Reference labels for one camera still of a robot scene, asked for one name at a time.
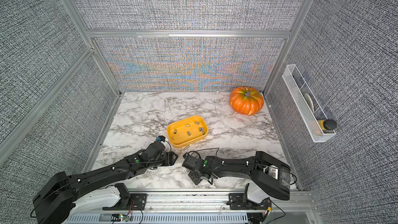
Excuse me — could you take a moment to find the yellow storage box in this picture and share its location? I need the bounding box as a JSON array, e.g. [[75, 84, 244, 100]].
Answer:
[[166, 115, 208, 149]]

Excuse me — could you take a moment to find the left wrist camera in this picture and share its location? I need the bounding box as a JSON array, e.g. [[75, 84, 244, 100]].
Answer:
[[157, 135, 166, 142]]

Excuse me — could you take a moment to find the round brush in shelf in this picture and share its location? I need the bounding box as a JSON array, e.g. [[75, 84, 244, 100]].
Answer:
[[303, 93, 315, 113]]

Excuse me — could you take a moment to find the yellow bottle black cap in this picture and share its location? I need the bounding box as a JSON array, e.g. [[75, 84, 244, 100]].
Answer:
[[317, 119, 337, 131]]

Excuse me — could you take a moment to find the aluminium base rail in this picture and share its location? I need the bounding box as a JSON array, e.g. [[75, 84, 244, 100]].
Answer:
[[61, 186, 318, 224]]

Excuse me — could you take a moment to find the clear wall shelf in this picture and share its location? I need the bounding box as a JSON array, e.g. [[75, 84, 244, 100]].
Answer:
[[282, 64, 336, 143]]

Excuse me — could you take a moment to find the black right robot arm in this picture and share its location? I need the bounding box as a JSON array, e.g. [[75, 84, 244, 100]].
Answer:
[[182, 151, 291, 201]]

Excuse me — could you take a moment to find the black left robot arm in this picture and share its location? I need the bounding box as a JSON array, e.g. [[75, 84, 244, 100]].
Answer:
[[31, 141, 178, 224]]

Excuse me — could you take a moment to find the orange pumpkin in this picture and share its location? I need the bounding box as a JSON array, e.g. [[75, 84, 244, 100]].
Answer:
[[229, 87, 264, 116]]

